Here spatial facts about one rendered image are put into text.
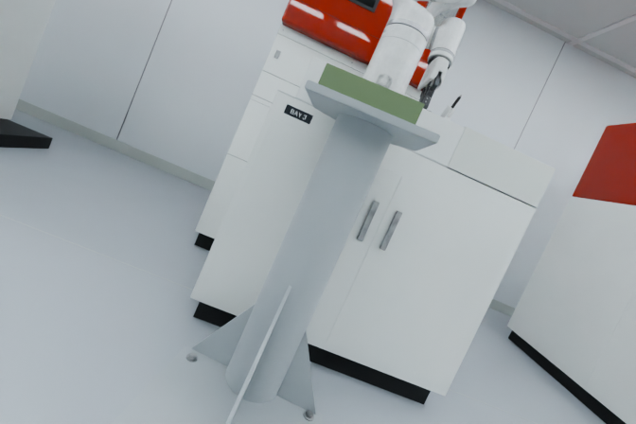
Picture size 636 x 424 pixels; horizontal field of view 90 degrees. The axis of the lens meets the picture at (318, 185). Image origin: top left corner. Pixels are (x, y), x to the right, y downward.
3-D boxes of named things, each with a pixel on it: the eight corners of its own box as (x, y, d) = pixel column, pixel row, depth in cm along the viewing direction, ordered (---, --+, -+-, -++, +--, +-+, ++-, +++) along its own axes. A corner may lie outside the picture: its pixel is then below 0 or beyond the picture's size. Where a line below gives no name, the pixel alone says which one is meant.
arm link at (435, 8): (444, -55, 105) (411, 41, 111) (495, -46, 101) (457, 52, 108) (442, -40, 113) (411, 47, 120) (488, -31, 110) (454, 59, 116)
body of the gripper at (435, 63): (423, 63, 116) (413, 90, 114) (437, 48, 106) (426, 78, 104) (441, 72, 116) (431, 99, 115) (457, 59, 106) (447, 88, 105)
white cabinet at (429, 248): (223, 259, 168) (285, 114, 163) (387, 325, 177) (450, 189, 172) (177, 322, 105) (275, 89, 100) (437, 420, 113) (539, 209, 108)
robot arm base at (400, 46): (416, 104, 76) (449, 32, 75) (343, 75, 78) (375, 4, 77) (403, 122, 95) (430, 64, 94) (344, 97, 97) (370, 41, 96)
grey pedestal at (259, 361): (303, 579, 54) (516, 133, 49) (80, 459, 57) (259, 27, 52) (324, 385, 105) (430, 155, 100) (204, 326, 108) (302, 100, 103)
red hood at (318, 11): (287, 63, 229) (321, -16, 225) (389, 111, 236) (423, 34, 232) (280, 19, 154) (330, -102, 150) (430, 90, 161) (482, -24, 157)
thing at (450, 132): (295, 101, 111) (311, 63, 110) (435, 166, 116) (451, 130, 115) (294, 97, 102) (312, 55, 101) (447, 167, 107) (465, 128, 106)
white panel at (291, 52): (250, 98, 164) (281, 26, 162) (392, 163, 171) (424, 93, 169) (249, 97, 161) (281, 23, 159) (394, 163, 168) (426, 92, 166)
